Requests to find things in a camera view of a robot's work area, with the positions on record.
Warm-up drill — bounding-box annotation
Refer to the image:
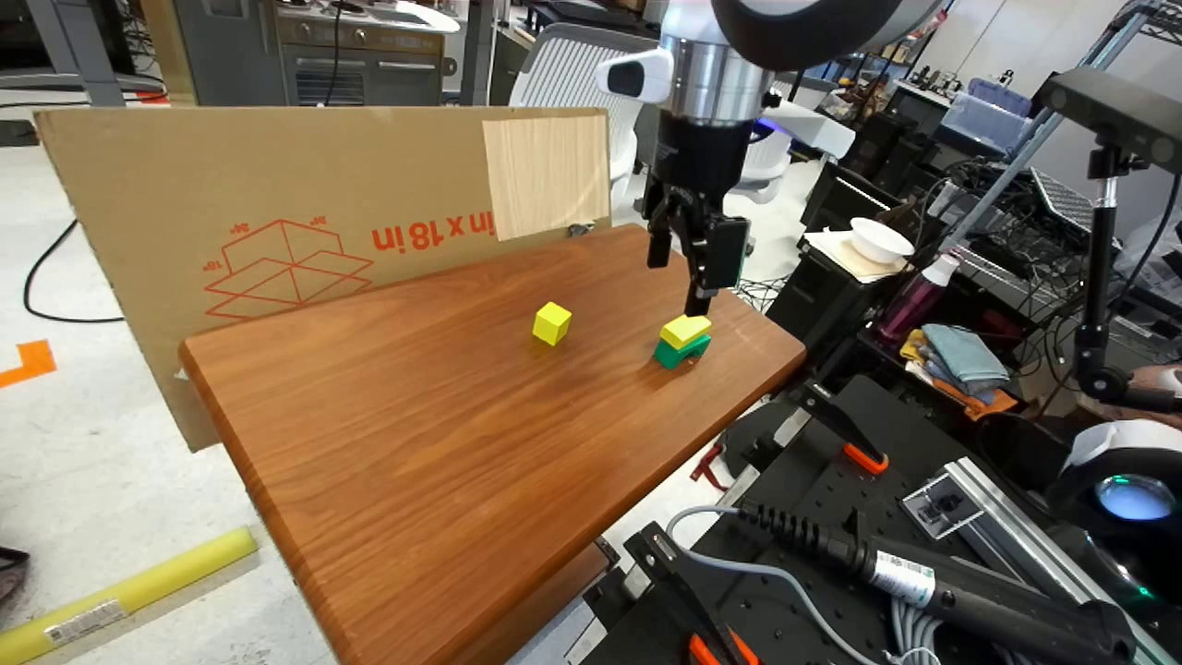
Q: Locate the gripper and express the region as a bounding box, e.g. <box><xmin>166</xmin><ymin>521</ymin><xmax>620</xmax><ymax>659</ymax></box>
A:
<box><xmin>643</xmin><ymin>113</ymin><xmax>755</xmax><ymax>319</ymax></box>

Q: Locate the aluminium rail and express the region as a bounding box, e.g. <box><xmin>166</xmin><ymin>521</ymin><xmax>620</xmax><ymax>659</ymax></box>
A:
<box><xmin>899</xmin><ymin>456</ymin><xmax>1182</xmax><ymax>665</ymax></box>

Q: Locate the stack of cloths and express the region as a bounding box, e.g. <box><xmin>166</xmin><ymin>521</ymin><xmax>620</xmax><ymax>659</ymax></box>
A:
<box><xmin>899</xmin><ymin>322</ymin><xmax>1019</xmax><ymax>418</ymax></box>

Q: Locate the camera on mount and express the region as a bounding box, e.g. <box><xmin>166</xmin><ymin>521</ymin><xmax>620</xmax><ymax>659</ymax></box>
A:
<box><xmin>1032</xmin><ymin>66</ymin><xmax>1182</xmax><ymax>409</ymax></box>

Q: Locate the bottle of purple liquid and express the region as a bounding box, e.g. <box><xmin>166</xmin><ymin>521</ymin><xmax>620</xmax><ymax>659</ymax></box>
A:
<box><xmin>874</xmin><ymin>253</ymin><xmax>961</xmax><ymax>344</ymax></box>

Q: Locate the yellow wedge block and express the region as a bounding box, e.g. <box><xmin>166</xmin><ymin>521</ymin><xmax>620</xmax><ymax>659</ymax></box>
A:
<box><xmin>659</xmin><ymin>314</ymin><xmax>714</xmax><ymax>351</ymax></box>

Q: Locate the cardboard sheet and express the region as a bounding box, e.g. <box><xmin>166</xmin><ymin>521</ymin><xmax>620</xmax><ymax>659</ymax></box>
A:
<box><xmin>33</xmin><ymin>105</ymin><xmax>613</xmax><ymax>454</ymax></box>

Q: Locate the white bowl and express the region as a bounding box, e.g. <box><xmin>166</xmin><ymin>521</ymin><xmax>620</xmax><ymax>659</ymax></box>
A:
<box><xmin>849</xmin><ymin>216</ymin><xmax>916</xmax><ymax>265</ymax></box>

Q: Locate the grey cable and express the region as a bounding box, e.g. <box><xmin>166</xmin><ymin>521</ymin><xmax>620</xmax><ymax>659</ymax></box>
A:
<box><xmin>664</xmin><ymin>504</ymin><xmax>924</xmax><ymax>665</ymax></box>

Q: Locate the white mesh office chair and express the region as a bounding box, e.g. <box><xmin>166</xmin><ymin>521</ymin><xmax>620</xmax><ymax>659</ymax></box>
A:
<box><xmin>509</xmin><ymin>22</ymin><xmax>662</xmax><ymax>215</ymax></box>

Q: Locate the red clamp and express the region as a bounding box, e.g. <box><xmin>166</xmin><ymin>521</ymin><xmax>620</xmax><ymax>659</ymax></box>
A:
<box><xmin>689</xmin><ymin>441</ymin><xmax>732</xmax><ymax>493</ymax></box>

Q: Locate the grey metal cabinet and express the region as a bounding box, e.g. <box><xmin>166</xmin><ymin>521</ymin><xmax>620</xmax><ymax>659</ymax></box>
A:
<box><xmin>174</xmin><ymin>0</ymin><xmax>461</xmax><ymax>108</ymax></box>

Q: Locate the clear plastic storage bin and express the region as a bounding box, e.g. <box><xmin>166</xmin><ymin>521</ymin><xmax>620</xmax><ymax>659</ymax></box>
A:
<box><xmin>940</xmin><ymin>78</ymin><xmax>1033</xmax><ymax>155</ymax></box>

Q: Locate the black clamp with orange tip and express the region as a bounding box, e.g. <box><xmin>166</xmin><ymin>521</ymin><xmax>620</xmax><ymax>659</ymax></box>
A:
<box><xmin>624</xmin><ymin>521</ymin><xmax>762</xmax><ymax>665</ymax></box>
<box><xmin>796</xmin><ymin>381</ymin><xmax>891</xmax><ymax>478</ymax></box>

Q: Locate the thick black cable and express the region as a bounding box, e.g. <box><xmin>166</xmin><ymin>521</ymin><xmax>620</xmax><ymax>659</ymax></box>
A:
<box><xmin>736</xmin><ymin>500</ymin><xmax>1139</xmax><ymax>664</ymax></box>

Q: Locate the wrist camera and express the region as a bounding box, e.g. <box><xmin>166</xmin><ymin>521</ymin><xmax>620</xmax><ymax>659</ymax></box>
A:
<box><xmin>706</xmin><ymin>215</ymin><xmax>751</xmax><ymax>288</ymax></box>

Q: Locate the green block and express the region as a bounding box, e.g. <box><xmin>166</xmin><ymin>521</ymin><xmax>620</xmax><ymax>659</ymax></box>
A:
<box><xmin>653</xmin><ymin>333</ymin><xmax>713</xmax><ymax>371</ymax></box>

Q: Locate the yellow foam tube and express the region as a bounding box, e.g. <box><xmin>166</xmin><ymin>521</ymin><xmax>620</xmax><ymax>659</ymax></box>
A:
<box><xmin>0</xmin><ymin>526</ymin><xmax>260</xmax><ymax>665</ymax></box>

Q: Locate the yellow cube block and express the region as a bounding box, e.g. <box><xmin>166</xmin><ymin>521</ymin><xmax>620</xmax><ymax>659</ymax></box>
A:
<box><xmin>532</xmin><ymin>301</ymin><xmax>573</xmax><ymax>348</ymax></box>

